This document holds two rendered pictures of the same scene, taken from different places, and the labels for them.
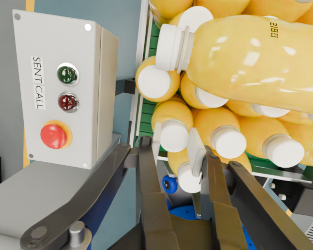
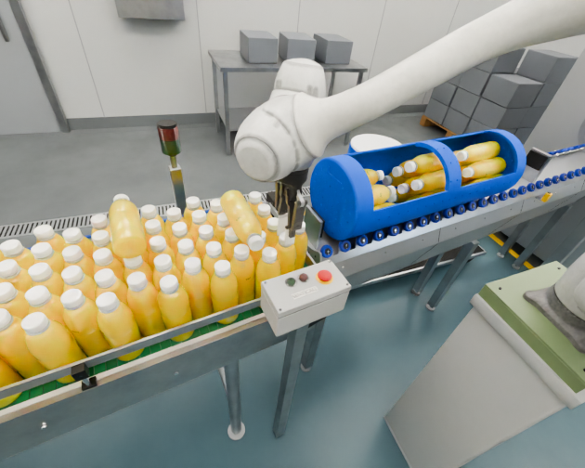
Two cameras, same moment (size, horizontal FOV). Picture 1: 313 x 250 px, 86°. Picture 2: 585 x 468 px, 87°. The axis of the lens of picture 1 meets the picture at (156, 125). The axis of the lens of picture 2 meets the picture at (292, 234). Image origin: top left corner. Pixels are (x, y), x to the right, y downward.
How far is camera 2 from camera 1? 0.69 m
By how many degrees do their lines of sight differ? 43
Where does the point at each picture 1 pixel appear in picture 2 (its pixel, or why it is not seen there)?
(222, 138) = (273, 225)
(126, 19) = not seen: outside the picture
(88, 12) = not seen: outside the picture
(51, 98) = (307, 285)
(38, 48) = (288, 297)
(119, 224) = not seen: hidden behind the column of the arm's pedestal
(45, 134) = (325, 277)
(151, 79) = (268, 253)
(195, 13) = (238, 251)
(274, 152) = (266, 210)
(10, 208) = (503, 370)
